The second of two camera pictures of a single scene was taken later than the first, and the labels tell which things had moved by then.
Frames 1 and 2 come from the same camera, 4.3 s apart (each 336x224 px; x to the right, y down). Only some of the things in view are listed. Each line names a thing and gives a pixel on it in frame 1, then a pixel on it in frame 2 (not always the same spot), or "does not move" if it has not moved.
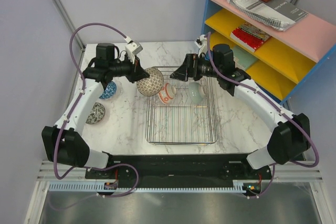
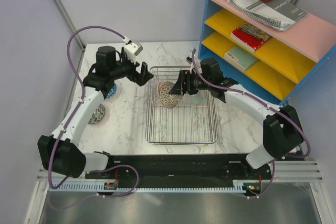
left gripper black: x=136 y=73 does not move
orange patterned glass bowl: x=166 y=94 -> x=159 y=86
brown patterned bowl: x=151 y=85 -> x=169 y=100
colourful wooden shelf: x=278 y=43 does not move
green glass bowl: x=196 y=93 does not move
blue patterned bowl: x=109 y=91 does not move
